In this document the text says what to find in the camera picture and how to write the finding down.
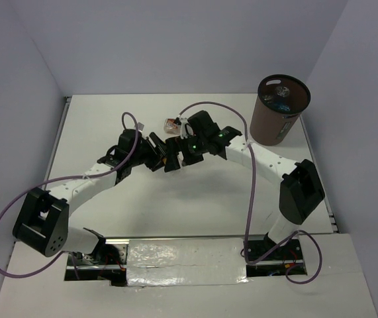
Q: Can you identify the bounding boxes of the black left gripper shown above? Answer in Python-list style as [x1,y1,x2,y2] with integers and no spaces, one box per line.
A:
[129,132,167,172]

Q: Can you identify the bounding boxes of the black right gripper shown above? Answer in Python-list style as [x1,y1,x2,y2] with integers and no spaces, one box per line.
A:
[164,133,208,172]

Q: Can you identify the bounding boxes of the red cap clear bottle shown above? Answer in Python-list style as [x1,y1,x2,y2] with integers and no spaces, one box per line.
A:
[164,117,182,136]

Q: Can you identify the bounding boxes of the blue label white cap bottle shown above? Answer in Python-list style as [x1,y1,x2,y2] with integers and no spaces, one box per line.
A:
[268,102,291,114]

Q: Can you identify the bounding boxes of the small blue label bottle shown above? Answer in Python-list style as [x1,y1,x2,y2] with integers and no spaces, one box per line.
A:
[263,85,291,103]

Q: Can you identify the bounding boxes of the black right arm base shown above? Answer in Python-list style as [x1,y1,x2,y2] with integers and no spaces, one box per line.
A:
[240,237,304,266]

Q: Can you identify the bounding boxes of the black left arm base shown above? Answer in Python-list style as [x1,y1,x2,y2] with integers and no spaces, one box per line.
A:
[64,228,128,287]

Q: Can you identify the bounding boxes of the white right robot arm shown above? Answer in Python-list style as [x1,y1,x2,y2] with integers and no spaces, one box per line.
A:
[164,111,325,259]

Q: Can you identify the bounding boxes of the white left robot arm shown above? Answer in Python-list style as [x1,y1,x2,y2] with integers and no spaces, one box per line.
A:
[13,129,166,264]

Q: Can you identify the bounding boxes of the brown plastic waste bin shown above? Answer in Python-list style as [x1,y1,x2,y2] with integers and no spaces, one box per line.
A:
[250,74,311,146]

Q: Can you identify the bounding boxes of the white foil covered front board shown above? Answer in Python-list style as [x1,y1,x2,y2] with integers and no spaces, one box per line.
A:
[0,234,377,317]

